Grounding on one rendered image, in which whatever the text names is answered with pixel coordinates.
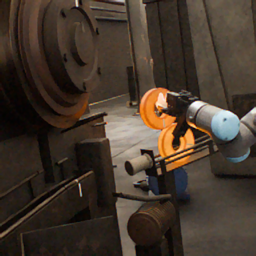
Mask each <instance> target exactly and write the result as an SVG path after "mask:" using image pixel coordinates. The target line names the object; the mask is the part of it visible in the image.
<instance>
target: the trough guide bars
mask: <svg viewBox="0 0 256 256"><path fill-rule="evenodd" d="M208 137H210V136H209V135H206V136H203V137H200V138H198V139H195V140H194V143H195V145H193V146H190V147H188V148H186V149H183V150H180V151H178V152H176V153H173V154H170V155H168V156H166V157H163V158H160V159H158V160H156V161H155V163H159V165H156V167H157V169H158V168H161V173H162V174H163V175H165V174H167V169H166V165H168V164H170V163H172V162H175V161H177V160H180V159H182V158H184V157H187V156H189V155H192V154H194V153H196V152H200V151H202V150H204V149H206V148H208V149H209V153H210V155H212V154H214V150H213V146H214V145H215V144H214V142H213V143H212V139H211V138H210V139H208V140H206V141H203V142H200V141H201V140H203V139H206V138H208ZM206 143H207V145H206V146H203V147H201V145H204V144H206ZM179 147H180V146H178V147H175V148H173V150H174V151H176V150H178V148H179ZM194 148H197V149H196V150H194V151H191V152H188V153H186V154H184V155H181V156H179V157H176V158H174V159H171V160H169V161H166V162H165V160H166V159H169V158H171V157H174V156H176V155H179V154H181V153H184V152H186V151H189V150H191V149H194ZM158 157H161V155H160V154H158V155H155V156H154V158H155V159H156V158H158Z"/></svg>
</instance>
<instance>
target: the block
mask: <svg viewBox="0 0 256 256"><path fill-rule="evenodd" d="M77 150H78V155H79V163H80V168H81V169H94V173H95V180H96V185H97V194H98V199H97V205H98V207H111V206H112V205H113V204H115V203H116V202H117V197H113V192H114V191H116V192H117V190H116V185H115V176H114V170H113V162H112V156H111V148H110V142H109V138H106V137H103V138H94V139H85V140H83V141H80V142H78V144H77Z"/></svg>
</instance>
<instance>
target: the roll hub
mask: <svg viewBox="0 0 256 256"><path fill-rule="evenodd" d="M77 1H78V7H77V4H76V0H51V1H50V2H49V4H48V6H47V8H46V11H45V15H44V19H43V44H44V49H45V55H46V58H47V63H48V66H49V68H50V71H51V73H52V75H53V77H54V79H55V80H56V82H57V83H58V84H59V85H60V87H61V88H62V89H63V90H64V91H66V92H67V93H69V94H72V95H76V94H82V93H90V92H92V91H93V90H95V88H96V87H97V86H98V84H99V81H100V78H101V75H100V74H99V73H98V68H99V67H102V68H103V46H102V40H101V35H98V34H97V32H96V28H97V27H99V26H98V24H97V20H96V18H95V16H94V13H93V11H92V9H91V8H90V6H89V4H88V3H87V2H86V0H85V5H80V2H79V0H77ZM62 8H67V10H68V17H64V16H63V14H62ZM65 53H68V54H69V55H70V57H71V58H70V62H67V63H66V62H65V60H64V54H65ZM84 82H88V84H89V89H88V90H84V88H83V83H84Z"/></svg>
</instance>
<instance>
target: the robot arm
mask: <svg viewBox="0 0 256 256"><path fill-rule="evenodd" d="M183 92H185V93H188V92H186V91H183V90H181V92H180V93H179V94H178V93H174V92H171V93H170V92H167V94H166V96H165V100H164V98H163V94H162V93H160V94H159V98H158V101H157V102H156V107H157V108H158V110H159V111H160V112H161V113H164V114H166V115H168V116H171V117H178V118H180V119H179V121H178V122H177V124H176V126H175V128H174V130H173V132H172V135H173V136H174V138H175V139H176V138H181V137H184V136H185V134H186V132H187V130H188V129H189V127H190V126H192V127H194V128H196V129H199V130H201V131H203V132H206V133H207V134H209V136H210V138H211V139H212V140H213V142H214V144H215V145H216V147H217V148H218V150H219V152H220V154H221V155H222V156H224V158H225V159H226V160H227V161H229V162H232V163H237V162H240V161H243V160H244V159H246V158H247V157H248V156H249V153H250V146H252V145H253V144H254V143H255V142H256V108H254V109H253V110H252V111H251V112H250V113H248V114H247V115H246V116H244V118H242V120H240V121H239V118H238V117H237V116H236V115H235V114H233V113H232V112H230V111H225V110H222V109H219V108H216V107H214V106H211V105H209V104H206V103H204V102H201V101H199V98H197V97H194V96H192V95H191V93H188V94H183Z"/></svg>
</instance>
